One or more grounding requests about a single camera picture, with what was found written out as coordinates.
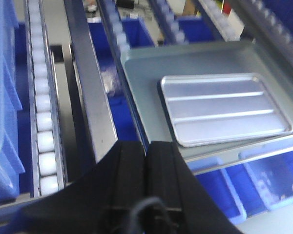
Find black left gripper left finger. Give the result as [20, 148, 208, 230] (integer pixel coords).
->
[20, 141, 145, 234]

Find large grey tray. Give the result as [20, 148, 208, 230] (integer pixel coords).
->
[121, 40, 293, 167]

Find blue bin lower right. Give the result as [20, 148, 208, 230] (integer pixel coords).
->
[177, 16, 214, 43]

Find far left roller track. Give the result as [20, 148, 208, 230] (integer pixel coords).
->
[24, 0, 65, 197]

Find blue bin lower left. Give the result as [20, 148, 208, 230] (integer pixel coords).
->
[88, 18, 139, 141]

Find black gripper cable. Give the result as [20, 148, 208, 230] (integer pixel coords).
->
[112, 196, 176, 234]

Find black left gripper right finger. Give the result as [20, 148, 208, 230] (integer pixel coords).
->
[146, 141, 240, 234]

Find small silver ribbed tray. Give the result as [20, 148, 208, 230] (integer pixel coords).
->
[160, 73, 293, 148]

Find large blue bin upper left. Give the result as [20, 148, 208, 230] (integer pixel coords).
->
[0, 0, 25, 202]

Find blue bin lower centre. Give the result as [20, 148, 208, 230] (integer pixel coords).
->
[122, 18, 154, 48]

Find roller track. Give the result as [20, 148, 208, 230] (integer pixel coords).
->
[97, 0, 130, 53]
[148, 0, 188, 45]
[197, 0, 240, 41]
[24, 0, 65, 197]

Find centre roller track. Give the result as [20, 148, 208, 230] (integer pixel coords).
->
[148, 0, 188, 45]

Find steel rack frame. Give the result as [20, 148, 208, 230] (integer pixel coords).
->
[0, 0, 293, 234]

